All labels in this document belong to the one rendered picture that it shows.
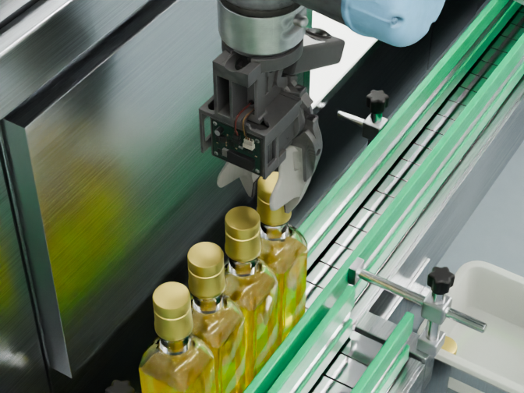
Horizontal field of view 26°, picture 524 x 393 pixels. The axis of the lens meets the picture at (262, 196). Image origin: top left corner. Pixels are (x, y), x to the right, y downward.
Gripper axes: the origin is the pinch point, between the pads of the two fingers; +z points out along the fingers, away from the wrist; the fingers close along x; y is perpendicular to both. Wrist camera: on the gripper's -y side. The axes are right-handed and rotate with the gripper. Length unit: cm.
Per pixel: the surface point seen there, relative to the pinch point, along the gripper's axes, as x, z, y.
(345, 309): 6.0, 20.1, -5.7
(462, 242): 6, 40, -41
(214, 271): 1.3, -0.1, 12.4
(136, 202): -12.1, 2.5, 6.8
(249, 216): 0.5, -0.9, 5.3
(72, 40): -12.9, -20.4, 11.9
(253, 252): 1.7, 2.5, 6.3
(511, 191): 8, 40, -55
